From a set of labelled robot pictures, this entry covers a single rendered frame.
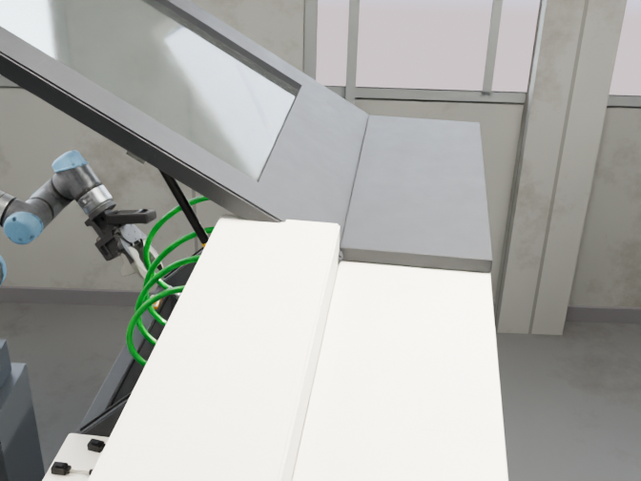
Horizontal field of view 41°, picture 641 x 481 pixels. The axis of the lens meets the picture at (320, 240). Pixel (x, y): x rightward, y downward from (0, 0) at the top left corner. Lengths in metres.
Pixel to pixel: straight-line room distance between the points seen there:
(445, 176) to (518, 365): 2.11
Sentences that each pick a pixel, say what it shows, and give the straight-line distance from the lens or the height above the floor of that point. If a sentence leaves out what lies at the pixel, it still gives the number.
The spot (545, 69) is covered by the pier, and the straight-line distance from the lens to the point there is 3.57.
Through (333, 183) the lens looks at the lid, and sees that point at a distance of 1.81.
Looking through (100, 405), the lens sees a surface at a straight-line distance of 2.13.
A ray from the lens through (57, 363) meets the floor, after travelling 3.92.
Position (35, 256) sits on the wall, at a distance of 4.23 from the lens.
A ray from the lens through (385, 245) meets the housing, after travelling 1.61.
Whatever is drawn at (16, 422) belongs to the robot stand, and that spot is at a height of 0.70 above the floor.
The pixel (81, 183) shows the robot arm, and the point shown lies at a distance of 2.14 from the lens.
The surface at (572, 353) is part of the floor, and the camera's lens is 4.07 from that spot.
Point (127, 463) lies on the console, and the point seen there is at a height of 1.55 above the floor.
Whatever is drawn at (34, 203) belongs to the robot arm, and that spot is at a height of 1.36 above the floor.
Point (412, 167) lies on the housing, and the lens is 1.94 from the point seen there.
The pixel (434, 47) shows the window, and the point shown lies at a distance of 3.60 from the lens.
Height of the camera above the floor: 2.28
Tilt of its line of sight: 29 degrees down
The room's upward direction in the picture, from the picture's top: 2 degrees clockwise
